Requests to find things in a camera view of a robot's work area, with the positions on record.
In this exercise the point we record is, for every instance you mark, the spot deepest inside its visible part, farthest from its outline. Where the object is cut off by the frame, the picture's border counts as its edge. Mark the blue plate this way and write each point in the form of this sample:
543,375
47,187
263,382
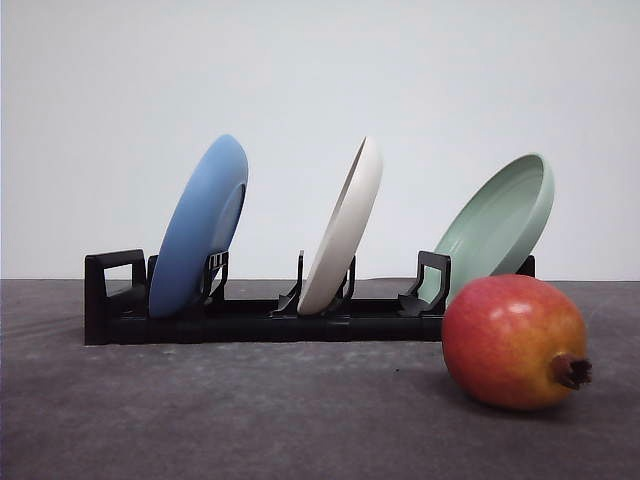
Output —
202,222

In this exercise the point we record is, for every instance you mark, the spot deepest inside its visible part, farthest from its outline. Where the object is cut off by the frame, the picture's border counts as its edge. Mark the green plate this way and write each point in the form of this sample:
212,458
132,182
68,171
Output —
497,228

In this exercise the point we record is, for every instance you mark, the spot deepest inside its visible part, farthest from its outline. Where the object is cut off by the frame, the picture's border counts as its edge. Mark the red yellow pomegranate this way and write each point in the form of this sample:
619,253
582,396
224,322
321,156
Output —
516,342

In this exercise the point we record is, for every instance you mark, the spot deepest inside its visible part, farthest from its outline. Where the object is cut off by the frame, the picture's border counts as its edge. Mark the white plate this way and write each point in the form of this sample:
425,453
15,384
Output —
346,232

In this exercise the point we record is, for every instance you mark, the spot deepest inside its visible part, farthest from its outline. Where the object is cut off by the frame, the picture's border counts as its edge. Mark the black plastic dish rack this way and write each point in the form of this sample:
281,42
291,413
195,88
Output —
117,307

